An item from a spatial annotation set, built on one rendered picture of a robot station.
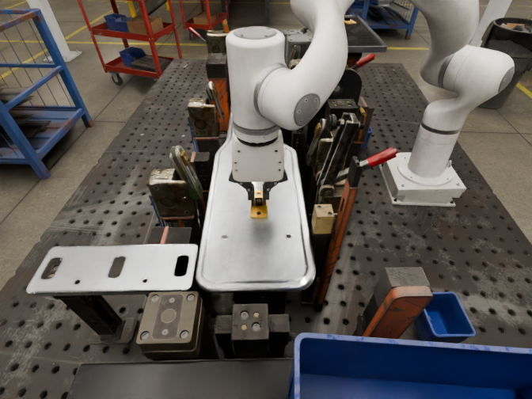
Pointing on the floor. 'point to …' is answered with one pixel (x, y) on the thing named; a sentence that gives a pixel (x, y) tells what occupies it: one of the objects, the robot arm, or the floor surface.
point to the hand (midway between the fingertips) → (258, 194)
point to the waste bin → (514, 39)
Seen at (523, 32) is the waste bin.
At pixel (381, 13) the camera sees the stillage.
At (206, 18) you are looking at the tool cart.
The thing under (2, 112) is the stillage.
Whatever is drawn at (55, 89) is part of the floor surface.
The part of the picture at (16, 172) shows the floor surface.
